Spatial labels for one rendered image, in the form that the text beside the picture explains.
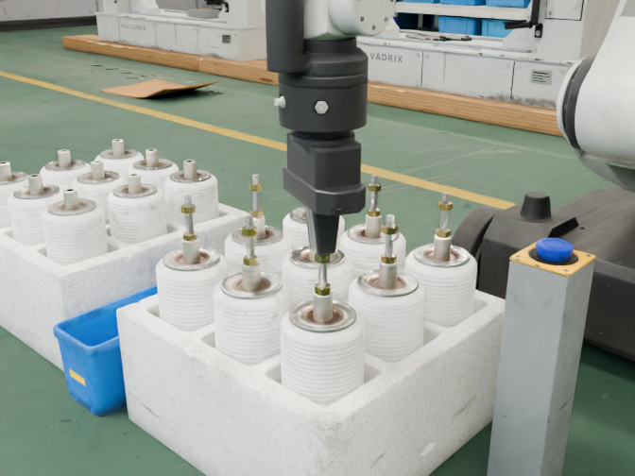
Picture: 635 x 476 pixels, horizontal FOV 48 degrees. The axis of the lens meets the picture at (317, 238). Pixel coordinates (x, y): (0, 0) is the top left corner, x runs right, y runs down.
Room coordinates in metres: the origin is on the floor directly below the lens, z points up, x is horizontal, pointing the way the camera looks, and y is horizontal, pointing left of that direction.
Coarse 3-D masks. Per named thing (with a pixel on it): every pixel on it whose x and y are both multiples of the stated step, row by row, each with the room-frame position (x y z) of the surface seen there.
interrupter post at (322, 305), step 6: (330, 294) 0.71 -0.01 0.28; (318, 300) 0.70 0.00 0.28; (324, 300) 0.70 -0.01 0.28; (330, 300) 0.70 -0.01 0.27; (318, 306) 0.70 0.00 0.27; (324, 306) 0.70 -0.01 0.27; (330, 306) 0.70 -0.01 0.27; (318, 312) 0.70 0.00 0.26; (324, 312) 0.70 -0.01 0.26; (330, 312) 0.70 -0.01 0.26; (318, 318) 0.70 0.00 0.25; (324, 318) 0.70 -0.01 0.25; (330, 318) 0.70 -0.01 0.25
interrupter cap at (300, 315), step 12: (312, 300) 0.74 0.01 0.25; (336, 300) 0.74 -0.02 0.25; (300, 312) 0.72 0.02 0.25; (312, 312) 0.72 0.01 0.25; (336, 312) 0.72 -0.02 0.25; (348, 312) 0.72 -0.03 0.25; (300, 324) 0.68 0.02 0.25; (312, 324) 0.69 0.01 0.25; (324, 324) 0.69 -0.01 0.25; (336, 324) 0.69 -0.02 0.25; (348, 324) 0.69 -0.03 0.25
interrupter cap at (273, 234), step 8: (232, 232) 0.96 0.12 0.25; (240, 232) 0.96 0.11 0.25; (272, 232) 0.97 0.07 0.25; (280, 232) 0.96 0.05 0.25; (232, 240) 0.94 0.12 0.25; (240, 240) 0.94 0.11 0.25; (256, 240) 0.94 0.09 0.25; (264, 240) 0.93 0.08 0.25; (272, 240) 0.93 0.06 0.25; (280, 240) 0.94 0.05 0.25
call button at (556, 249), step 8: (544, 240) 0.74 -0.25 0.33; (552, 240) 0.74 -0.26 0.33; (560, 240) 0.74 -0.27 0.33; (536, 248) 0.73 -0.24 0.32; (544, 248) 0.72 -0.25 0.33; (552, 248) 0.72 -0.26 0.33; (560, 248) 0.72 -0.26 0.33; (568, 248) 0.72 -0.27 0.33; (544, 256) 0.72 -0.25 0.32; (552, 256) 0.72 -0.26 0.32; (560, 256) 0.71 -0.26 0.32; (568, 256) 0.73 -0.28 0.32
